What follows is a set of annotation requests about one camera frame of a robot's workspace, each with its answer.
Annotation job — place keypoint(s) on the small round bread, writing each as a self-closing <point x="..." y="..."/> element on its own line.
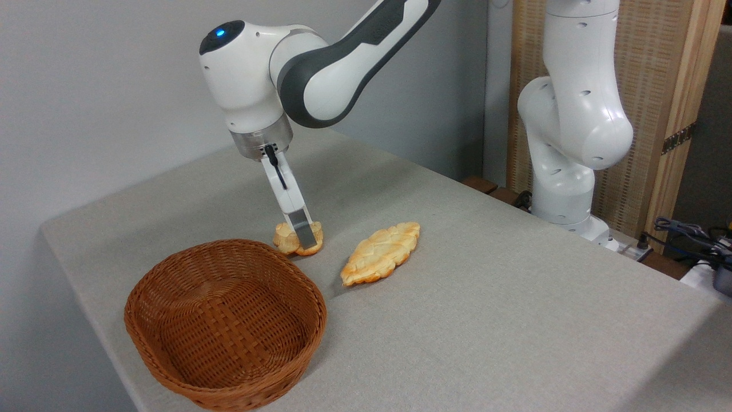
<point x="286" y="240"/>

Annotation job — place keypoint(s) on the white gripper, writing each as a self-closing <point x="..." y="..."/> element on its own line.
<point x="286" y="191"/>

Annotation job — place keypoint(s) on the long braided bread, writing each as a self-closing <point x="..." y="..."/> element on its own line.
<point x="380" y="253"/>

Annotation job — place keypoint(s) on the dark metal screen hinge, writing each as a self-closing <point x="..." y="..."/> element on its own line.
<point x="679" y="138"/>

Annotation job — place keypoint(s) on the woven wooden folding screen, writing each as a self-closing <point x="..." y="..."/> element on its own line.
<point x="657" y="57"/>

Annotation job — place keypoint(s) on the brown wicker basket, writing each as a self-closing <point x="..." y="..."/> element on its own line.
<point x="226" y="326"/>

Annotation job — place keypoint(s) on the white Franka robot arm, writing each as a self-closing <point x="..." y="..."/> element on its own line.
<point x="572" y="114"/>

